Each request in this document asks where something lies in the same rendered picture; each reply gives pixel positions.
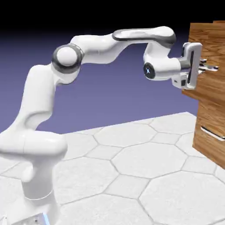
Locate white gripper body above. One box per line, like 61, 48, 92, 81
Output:
182, 42, 203, 91

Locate silver curved drawer handle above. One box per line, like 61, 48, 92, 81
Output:
201, 64, 220, 72
200, 125, 225, 142

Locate wooden drawer front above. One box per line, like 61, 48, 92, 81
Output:
181, 22, 225, 113
192, 100, 225, 170

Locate wooden cabinet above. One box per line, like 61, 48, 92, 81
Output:
181, 20, 225, 171

